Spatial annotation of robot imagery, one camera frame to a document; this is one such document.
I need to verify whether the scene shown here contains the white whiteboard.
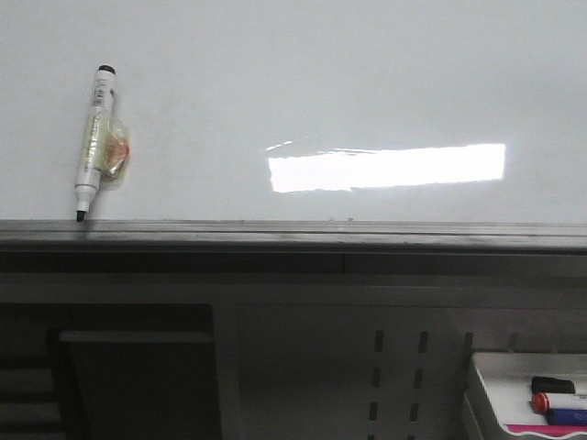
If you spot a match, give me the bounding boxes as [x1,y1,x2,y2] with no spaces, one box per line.
[1,1,586,224]

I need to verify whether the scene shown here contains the red capped marker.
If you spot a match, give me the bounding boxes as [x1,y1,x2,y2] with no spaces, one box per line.
[531,391,587,413]

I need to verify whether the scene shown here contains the white plastic marker tray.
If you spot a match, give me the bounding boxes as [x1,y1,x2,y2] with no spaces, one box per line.
[462,352,586,439]

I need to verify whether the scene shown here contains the white slotted pegboard panel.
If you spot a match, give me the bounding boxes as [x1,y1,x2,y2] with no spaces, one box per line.
[212,301,586,439]

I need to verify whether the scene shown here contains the grey whiteboard ledge frame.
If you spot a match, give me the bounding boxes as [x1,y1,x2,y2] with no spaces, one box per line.
[1,220,586,277]

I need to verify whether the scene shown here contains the blue capped marker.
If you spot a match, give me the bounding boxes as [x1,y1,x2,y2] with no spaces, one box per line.
[545,408,587,426]

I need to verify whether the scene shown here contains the white black whiteboard marker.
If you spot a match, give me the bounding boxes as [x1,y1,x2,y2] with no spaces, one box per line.
[74,64,130,223]

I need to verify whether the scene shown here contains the pink eraser block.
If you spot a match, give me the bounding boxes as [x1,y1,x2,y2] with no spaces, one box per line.
[505,424,586,437]

